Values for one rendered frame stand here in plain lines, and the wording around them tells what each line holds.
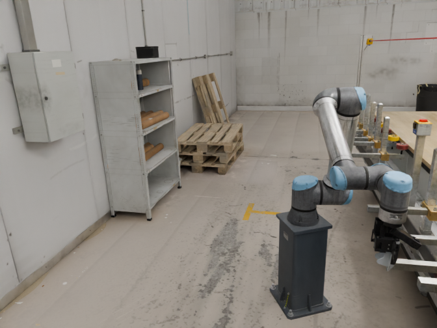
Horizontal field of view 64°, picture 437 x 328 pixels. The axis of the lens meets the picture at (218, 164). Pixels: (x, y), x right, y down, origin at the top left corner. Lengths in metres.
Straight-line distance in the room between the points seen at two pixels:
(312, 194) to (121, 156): 2.01
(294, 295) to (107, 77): 2.38
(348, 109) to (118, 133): 2.23
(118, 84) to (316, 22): 6.63
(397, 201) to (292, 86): 8.10
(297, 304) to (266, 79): 7.48
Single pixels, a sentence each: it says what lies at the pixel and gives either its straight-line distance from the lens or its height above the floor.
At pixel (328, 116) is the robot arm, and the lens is 1.67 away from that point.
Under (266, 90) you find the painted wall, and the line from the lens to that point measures 9.38.
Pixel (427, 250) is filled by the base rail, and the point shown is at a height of 0.69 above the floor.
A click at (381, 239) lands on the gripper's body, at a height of 0.97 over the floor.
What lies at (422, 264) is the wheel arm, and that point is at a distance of 1.52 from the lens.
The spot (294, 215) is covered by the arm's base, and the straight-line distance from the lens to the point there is 2.19.
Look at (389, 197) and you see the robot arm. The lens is 1.34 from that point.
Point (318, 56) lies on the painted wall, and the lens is 9.25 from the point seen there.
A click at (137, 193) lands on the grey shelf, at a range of 3.57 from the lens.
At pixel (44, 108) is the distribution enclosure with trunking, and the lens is 2.66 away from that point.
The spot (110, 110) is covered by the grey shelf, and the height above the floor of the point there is 1.12.
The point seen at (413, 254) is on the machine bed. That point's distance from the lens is 2.97.
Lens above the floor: 1.64
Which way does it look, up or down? 18 degrees down
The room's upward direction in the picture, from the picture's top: 2 degrees counter-clockwise
